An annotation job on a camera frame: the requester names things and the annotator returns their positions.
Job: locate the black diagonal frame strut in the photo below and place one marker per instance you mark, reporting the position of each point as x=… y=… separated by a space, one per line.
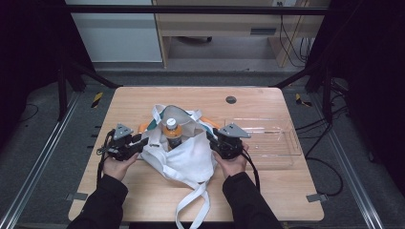
x=95 y=75
x=296 y=76

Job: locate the white cabinet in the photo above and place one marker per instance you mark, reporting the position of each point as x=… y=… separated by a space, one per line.
x=117 y=35

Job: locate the light wooden desk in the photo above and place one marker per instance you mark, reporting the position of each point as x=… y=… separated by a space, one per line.
x=216 y=24

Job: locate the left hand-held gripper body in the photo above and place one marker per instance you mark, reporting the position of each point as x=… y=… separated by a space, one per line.
x=122 y=148

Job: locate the aluminium floor rail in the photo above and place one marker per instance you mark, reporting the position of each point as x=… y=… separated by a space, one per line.
x=35 y=165
x=350 y=165

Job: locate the white tote bag coloured blobs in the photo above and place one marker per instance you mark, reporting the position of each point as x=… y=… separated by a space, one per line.
x=187 y=162

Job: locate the person's right hand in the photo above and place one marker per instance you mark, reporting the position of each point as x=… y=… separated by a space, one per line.
x=234 y=165

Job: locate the black horizontal frame bar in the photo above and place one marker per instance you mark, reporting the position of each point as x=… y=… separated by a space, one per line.
x=191 y=10

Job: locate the clear plastic tray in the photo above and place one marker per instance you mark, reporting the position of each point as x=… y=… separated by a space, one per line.
x=270 y=146

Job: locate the person's left hand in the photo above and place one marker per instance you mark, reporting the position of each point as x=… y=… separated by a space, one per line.
x=117 y=168

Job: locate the grey tape strip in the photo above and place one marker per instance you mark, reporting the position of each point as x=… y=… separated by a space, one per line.
x=317 y=197
x=76 y=196

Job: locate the yellow black hazard tape piece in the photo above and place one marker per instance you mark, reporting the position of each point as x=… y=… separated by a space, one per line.
x=301 y=100
x=97 y=99

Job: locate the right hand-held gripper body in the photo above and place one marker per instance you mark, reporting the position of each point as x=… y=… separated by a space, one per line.
x=230 y=144

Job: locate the black metal frame post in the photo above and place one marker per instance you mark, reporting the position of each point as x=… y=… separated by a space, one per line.
x=62 y=92
x=327 y=95

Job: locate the dark round table grommet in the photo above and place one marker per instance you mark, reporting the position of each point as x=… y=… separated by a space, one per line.
x=231 y=99

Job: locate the black curtain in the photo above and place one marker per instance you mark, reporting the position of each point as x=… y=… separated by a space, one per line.
x=372 y=79
x=28 y=57

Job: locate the orange drink bottle white cap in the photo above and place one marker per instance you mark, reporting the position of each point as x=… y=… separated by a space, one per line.
x=173 y=132

